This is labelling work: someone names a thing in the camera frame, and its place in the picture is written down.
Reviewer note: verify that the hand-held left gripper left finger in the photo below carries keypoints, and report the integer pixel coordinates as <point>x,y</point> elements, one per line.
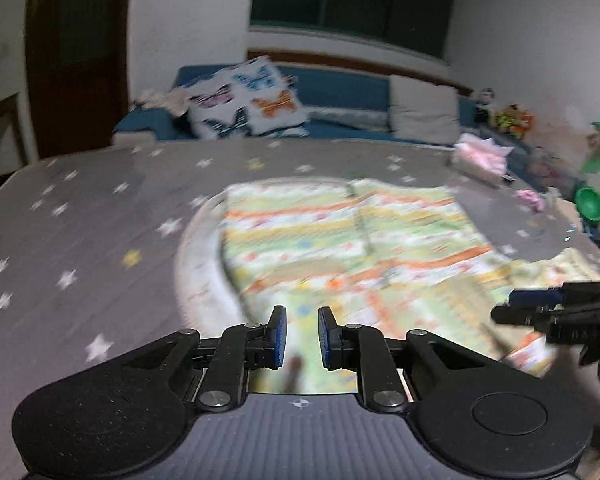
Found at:
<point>279,338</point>

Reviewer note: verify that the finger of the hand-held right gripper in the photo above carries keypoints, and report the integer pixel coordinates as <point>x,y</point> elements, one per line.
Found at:
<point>530,296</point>
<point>512,315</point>

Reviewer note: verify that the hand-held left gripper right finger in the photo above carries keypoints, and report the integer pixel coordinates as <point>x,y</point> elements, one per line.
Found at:
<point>324,338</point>

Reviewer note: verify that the colourful striped garment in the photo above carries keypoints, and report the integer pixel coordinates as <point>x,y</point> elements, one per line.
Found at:
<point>360,250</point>

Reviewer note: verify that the small pink cloth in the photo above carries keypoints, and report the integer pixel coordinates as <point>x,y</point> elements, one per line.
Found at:
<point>530,199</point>

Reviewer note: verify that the green plastic bowl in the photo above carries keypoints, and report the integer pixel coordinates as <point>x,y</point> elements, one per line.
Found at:
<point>590,203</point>

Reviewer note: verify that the orange flower toy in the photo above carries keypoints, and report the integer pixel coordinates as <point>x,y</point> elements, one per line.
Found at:
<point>512,120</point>

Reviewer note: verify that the black and white plush toy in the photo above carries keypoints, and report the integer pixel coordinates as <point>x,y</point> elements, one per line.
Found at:
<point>484,105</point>

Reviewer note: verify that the white pillow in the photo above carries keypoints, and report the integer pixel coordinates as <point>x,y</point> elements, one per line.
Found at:
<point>425,110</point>

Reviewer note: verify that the grey striped blanket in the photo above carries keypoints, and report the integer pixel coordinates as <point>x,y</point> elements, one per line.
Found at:
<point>350,119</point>

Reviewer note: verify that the grey star-print bed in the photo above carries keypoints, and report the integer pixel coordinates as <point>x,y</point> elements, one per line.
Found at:
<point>80,240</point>

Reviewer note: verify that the butterfly print pillow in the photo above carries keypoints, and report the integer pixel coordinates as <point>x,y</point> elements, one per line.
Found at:
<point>247,100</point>

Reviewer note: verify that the blue sofa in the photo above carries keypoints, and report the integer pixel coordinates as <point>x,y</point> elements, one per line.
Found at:
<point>340,90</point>

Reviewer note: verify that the light crumpled cloth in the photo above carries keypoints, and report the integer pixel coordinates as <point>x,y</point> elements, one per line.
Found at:
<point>162,100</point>

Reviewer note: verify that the brown wooden door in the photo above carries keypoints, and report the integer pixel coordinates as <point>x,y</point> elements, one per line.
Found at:
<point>80,60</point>

